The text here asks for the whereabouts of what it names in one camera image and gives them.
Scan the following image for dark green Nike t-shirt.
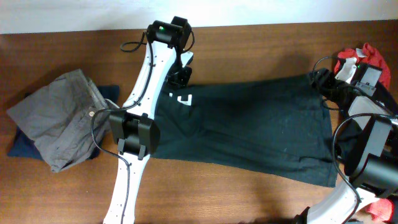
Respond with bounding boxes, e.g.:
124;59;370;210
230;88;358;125
154;75;337;187

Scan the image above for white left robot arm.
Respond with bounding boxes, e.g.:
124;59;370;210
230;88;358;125
103;16;195;224

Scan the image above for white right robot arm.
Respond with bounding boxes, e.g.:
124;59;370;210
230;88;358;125
293;58;397;223

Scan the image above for red garment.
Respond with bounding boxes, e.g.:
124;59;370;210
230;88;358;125
334;43;391;89

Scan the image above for black garment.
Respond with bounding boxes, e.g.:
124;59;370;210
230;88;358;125
335;83;398;162

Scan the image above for grey folded shorts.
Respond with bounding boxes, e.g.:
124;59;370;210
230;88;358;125
6;69;119;172

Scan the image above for navy blue folded garment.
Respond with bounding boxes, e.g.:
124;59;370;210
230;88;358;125
7;85;120;161

